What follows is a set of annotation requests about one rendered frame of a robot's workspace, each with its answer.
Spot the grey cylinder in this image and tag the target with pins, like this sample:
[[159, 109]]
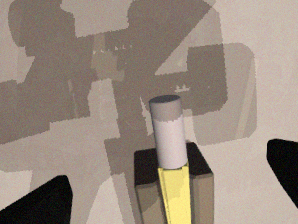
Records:
[[173, 170]]

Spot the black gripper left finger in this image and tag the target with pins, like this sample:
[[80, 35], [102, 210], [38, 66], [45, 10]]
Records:
[[51, 203]]

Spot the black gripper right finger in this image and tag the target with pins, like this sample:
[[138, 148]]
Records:
[[282, 155]]

